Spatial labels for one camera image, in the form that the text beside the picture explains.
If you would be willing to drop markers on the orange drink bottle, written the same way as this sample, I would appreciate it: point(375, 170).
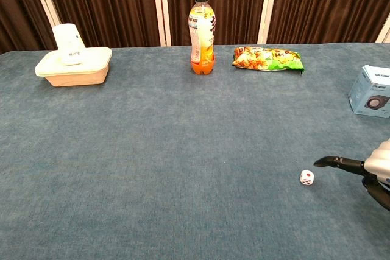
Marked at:
point(202, 44)

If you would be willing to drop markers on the beige lidded food container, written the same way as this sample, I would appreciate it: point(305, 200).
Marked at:
point(73, 71)

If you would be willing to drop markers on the blue speaker box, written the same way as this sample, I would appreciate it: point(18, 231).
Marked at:
point(371, 95)

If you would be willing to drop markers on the white die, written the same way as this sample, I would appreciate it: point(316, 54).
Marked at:
point(307, 177)

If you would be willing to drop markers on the brown curtain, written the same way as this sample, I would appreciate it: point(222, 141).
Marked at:
point(115, 1)

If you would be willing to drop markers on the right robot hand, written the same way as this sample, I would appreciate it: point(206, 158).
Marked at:
point(376, 164)

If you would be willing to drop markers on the white paper cup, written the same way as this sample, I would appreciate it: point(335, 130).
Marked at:
point(69, 44)

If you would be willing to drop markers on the green snack bag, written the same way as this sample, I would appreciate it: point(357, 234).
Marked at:
point(268, 59)

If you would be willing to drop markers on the blue table cloth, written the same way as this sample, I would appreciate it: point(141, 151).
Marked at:
point(170, 156)

